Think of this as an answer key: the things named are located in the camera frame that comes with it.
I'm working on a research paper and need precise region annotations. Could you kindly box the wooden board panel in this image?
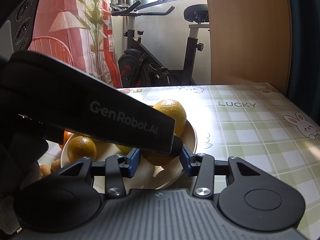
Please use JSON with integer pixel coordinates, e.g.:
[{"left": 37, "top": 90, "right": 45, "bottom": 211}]
[{"left": 207, "top": 0, "right": 292, "bottom": 93}]

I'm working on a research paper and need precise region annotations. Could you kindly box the yellow green apple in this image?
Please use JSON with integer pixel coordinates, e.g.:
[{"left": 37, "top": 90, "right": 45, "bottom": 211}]
[{"left": 67, "top": 136, "right": 97, "bottom": 163}]

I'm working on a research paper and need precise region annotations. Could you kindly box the red printed backdrop curtain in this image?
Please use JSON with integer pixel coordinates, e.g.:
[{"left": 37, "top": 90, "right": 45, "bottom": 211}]
[{"left": 29, "top": 0, "right": 122, "bottom": 88}]

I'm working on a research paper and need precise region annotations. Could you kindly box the dark orange fruit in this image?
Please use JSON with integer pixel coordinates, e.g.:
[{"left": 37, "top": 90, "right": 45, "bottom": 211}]
[{"left": 141, "top": 151, "right": 177, "bottom": 166}]

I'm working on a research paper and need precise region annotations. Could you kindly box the black exercise bike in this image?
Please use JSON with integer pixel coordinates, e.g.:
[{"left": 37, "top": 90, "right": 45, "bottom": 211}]
[{"left": 111, "top": 1, "right": 209, "bottom": 88}]

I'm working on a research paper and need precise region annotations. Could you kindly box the brown longan fruit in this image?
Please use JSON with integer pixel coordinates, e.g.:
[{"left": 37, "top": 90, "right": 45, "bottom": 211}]
[
  {"left": 51, "top": 159, "right": 61, "bottom": 172},
  {"left": 40, "top": 164, "right": 52, "bottom": 178}
]

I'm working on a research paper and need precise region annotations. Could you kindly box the large yellow lemon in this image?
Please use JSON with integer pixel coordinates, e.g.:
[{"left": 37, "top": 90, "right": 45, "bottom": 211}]
[{"left": 153, "top": 99, "right": 187, "bottom": 136}]

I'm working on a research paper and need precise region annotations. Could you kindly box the orange mandarin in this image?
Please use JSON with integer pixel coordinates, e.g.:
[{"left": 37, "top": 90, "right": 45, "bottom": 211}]
[{"left": 59, "top": 131, "right": 73, "bottom": 149}]

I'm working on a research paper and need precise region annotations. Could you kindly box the green plaid tablecloth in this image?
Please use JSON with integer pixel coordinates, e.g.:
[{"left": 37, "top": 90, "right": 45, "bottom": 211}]
[{"left": 37, "top": 82, "right": 320, "bottom": 240}]

